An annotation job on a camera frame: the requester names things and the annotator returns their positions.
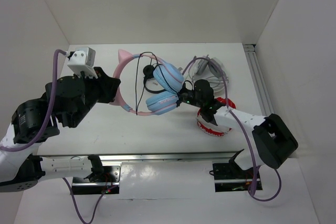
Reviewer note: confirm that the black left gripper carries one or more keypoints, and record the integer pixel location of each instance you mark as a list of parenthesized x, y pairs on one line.
[(112, 82)]

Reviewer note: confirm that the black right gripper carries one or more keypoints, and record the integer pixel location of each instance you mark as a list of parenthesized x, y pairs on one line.
[(178, 102)]

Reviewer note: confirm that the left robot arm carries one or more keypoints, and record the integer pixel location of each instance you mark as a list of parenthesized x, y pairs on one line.
[(33, 124)]

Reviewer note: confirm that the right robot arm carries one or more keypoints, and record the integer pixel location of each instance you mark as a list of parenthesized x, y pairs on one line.
[(269, 141)]

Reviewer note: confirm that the grey white headphones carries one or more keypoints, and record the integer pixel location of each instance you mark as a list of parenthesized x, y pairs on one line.
[(212, 70)]

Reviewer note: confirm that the black on-ear headphones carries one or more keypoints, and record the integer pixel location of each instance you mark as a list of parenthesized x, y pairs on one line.
[(148, 74)]

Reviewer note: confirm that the red white headphones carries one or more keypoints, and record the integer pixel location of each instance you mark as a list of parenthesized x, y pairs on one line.
[(211, 129)]

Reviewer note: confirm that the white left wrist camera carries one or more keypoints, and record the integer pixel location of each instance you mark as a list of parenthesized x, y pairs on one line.
[(81, 62)]

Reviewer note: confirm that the aluminium front rail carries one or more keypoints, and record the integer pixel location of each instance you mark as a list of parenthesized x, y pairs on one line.
[(164, 157)]

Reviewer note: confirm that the aluminium side rail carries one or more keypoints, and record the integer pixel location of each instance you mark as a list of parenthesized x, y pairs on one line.
[(258, 79)]

